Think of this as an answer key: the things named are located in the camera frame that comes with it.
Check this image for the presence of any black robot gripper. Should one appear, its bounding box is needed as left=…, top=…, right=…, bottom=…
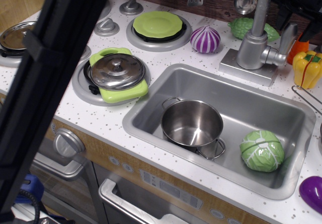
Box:
left=276, top=0, right=321, bottom=42

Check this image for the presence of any silver faucet lever handle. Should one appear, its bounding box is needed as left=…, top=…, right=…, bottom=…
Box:
left=260, top=22, right=298, bottom=66

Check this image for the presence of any orange toy carrot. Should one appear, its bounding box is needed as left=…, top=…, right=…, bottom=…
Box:
left=287, top=33, right=309, bottom=65

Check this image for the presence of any yellow toy bell pepper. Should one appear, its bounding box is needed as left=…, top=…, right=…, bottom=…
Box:
left=292, top=51, right=321, bottom=89

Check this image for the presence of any hanging steel ladle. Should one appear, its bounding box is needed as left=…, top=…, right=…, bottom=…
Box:
left=233, top=0, right=257, bottom=15

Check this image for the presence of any green toy artichoke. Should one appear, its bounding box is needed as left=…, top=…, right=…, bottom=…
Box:
left=227, top=18, right=280, bottom=42

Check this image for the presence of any silver toy faucet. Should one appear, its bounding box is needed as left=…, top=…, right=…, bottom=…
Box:
left=219, top=0, right=277, bottom=87

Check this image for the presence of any purple white toy onion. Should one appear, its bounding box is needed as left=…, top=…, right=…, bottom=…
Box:
left=190, top=26, right=221, bottom=53

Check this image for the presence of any grey sink basin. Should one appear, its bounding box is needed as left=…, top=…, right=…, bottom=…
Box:
left=123, top=64, right=316, bottom=200

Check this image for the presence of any grey back right burner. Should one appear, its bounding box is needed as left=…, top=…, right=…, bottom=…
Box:
left=126, top=16, right=192, bottom=52

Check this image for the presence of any grey burner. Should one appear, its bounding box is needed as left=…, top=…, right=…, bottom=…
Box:
left=72, top=61, right=150, bottom=106
left=126, top=16, right=192, bottom=52
left=99, top=0, right=111, bottom=20

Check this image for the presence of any green toy cabbage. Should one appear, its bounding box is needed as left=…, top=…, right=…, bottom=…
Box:
left=239, top=130, right=285, bottom=173

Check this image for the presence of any green plastic plate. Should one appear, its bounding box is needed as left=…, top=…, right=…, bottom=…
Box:
left=132, top=11, right=183, bottom=39

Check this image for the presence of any steel pot in sink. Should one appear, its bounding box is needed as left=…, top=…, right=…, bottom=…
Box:
left=160, top=97, right=225, bottom=160

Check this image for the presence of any grey stove knob top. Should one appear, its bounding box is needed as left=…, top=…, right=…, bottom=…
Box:
left=119, top=0, right=143, bottom=16

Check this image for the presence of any grey stove knob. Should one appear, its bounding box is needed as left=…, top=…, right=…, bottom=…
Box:
left=94, top=18, right=120, bottom=37
left=80, top=45, right=91, bottom=61
left=119, top=0, right=143, bottom=16

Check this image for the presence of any purple toy eggplant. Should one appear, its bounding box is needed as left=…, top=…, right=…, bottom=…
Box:
left=299, top=176, right=321, bottom=214

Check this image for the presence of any steel pot lid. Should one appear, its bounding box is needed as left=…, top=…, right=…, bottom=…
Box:
left=90, top=53, right=146, bottom=91

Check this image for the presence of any grey stove knob middle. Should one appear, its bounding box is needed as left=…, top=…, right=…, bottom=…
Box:
left=94, top=18, right=120, bottom=37

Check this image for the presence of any grey back left burner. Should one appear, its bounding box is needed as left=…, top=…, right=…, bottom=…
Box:
left=99, top=0, right=111, bottom=20

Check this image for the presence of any green plastic cutting board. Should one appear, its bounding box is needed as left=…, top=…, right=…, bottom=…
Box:
left=93, top=48, right=148, bottom=104

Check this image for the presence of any grey stove knob lower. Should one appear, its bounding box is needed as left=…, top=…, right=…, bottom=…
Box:
left=80, top=45, right=91, bottom=61

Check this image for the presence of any grey front burner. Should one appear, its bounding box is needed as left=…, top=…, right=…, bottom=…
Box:
left=72, top=61, right=150, bottom=106

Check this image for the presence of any round grey oven dial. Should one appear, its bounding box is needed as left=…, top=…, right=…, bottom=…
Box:
left=53, top=128, right=86, bottom=158

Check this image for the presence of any steel lid on left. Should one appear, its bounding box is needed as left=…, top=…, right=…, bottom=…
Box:
left=1, top=21, right=36, bottom=51

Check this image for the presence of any blue clamp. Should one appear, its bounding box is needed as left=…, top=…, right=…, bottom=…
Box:
left=15, top=174, right=44, bottom=204

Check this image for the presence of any steel wire utensil handle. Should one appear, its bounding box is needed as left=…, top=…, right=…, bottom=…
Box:
left=291, top=85, right=321, bottom=115

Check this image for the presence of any black camera frame post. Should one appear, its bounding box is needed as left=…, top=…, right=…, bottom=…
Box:
left=1, top=0, right=107, bottom=223

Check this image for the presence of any grey dishwasher door handle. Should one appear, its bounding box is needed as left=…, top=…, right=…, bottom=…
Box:
left=99, top=178, right=204, bottom=223

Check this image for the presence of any grey oven door handle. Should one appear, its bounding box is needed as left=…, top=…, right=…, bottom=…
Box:
left=33, top=153, right=85, bottom=181

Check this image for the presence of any black coiled cable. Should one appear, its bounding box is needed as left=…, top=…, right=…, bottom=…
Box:
left=19, top=188, right=43, bottom=224

